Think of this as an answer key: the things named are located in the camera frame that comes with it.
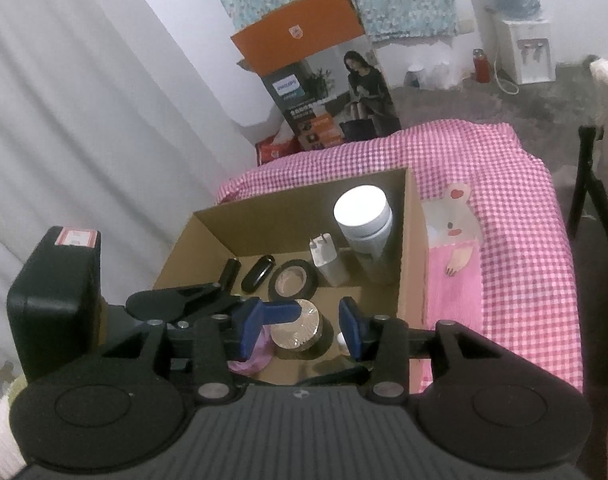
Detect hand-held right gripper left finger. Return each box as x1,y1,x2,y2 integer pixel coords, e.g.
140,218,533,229
101,297,265,403

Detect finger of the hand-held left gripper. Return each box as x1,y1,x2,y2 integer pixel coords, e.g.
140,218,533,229
125,282,245,322
261,302,301,325

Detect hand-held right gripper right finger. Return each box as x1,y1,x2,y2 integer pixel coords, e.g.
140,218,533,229
339,297,484,403

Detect gold lid jar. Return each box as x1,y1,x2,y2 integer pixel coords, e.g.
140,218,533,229
270,299,335,359

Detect purple plastic lid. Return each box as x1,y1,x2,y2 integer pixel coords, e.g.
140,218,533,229
228,327,273,374

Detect black tape roll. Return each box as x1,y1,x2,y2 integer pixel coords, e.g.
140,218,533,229
268,259,319,302

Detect glossy black oval case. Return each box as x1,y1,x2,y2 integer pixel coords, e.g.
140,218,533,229
240,254,276,294

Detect black flashlight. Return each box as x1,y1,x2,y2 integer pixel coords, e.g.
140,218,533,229
220,257,241,292

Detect brown cardboard box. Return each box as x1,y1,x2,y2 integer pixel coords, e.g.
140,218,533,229
153,167,427,386

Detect white charger plug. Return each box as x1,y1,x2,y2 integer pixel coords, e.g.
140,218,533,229
308,231,349,287

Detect white pill bottle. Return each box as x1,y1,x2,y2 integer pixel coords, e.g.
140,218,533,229
333,185,395,283

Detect small orange box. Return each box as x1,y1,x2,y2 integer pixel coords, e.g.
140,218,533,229
255,127,303,167

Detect pink checkered tablecloth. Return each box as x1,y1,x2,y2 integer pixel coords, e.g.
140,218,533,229
216,117,584,393

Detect white curtain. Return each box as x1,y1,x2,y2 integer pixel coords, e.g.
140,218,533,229
0,0,265,411

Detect orange printed appliance box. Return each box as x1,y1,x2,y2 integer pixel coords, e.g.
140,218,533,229
230,0,403,153

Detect black chair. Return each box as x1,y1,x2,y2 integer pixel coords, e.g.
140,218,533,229
566,125,608,241

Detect red bottle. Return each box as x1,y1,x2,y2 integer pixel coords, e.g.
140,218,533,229
472,48,490,84

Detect white water dispenser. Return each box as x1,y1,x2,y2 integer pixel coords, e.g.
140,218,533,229
484,7,556,86

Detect white cable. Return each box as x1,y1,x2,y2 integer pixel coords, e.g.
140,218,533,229
492,50,520,97

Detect blue patterned wall cloth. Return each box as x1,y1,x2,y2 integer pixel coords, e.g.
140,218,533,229
206,0,458,43

